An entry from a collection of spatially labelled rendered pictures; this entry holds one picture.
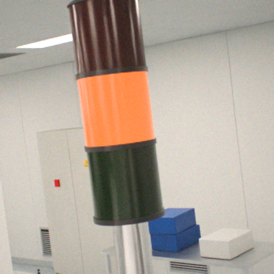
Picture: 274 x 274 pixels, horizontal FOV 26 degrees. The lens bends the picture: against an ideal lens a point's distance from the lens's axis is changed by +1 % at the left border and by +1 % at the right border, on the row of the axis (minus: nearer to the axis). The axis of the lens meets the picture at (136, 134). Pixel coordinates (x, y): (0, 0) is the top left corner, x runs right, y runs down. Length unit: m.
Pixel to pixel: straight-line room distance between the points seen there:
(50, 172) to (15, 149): 1.32
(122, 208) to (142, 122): 0.06
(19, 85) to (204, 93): 3.28
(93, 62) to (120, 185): 0.08
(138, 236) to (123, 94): 0.10
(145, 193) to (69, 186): 7.36
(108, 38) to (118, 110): 0.05
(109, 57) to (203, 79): 6.33
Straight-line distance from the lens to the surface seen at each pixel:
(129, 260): 0.41
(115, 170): 0.39
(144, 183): 0.39
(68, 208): 7.84
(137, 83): 0.39
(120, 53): 0.39
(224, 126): 6.61
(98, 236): 7.56
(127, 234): 0.41
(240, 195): 6.64
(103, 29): 0.39
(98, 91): 0.39
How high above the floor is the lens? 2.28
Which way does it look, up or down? 3 degrees down
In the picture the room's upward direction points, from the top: 7 degrees counter-clockwise
